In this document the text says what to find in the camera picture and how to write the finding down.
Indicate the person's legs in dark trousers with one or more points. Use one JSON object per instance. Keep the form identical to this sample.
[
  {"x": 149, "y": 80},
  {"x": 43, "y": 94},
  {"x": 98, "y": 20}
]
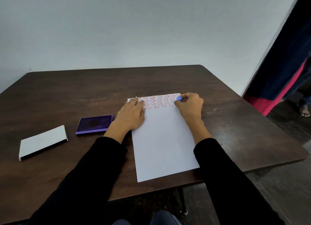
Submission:
[{"x": 160, "y": 219}]

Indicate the purple ink pad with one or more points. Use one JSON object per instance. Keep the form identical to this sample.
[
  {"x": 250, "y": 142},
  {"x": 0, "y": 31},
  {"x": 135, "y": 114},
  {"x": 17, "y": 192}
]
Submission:
[{"x": 94, "y": 124}]

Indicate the person's left hand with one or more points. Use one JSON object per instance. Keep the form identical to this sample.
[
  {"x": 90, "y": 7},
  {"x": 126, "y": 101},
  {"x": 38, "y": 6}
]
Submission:
[{"x": 130, "y": 116}]

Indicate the person's left thumb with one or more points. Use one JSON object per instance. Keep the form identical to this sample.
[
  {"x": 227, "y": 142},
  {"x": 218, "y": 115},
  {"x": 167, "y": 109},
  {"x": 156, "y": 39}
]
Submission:
[{"x": 143, "y": 110}]

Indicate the person's left forearm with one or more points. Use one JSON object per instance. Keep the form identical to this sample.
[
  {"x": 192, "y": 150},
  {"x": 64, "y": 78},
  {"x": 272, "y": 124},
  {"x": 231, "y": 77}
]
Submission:
[{"x": 90, "y": 173}]

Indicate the person's right thumb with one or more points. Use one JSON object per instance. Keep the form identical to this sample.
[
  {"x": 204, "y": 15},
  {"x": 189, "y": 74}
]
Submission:
[{"x": 178, "y": 104}]

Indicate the person's right forearm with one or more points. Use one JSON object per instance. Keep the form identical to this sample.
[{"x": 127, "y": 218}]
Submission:
[{"x": 228, "y": 181}]

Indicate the white paper with red stamps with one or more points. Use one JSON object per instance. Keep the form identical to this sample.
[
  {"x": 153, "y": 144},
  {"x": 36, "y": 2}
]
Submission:
[{"x": 162, "y": 139}]

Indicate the person's right hand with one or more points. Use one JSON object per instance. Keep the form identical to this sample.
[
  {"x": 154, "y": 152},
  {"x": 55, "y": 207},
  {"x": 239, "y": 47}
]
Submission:
[{"x": 192, "y": 107}]

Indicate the small blue stamp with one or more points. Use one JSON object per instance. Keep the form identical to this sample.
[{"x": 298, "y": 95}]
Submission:
[{"x": 179, "y": 99}]

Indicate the dark table leg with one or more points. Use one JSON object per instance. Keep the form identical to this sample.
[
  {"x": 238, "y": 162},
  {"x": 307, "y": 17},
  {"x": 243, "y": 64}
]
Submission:
[{"x": 183, "y": 200}]

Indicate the white cardboard lid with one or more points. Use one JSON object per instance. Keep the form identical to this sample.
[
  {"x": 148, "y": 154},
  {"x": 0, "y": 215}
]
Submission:
[{"x": 42, "y": 141}]

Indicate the dark blue and pink cloth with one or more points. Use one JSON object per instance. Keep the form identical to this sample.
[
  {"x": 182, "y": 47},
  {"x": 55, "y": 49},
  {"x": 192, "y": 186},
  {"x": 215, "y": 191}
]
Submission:
[{"x": 281, "y": 69}]

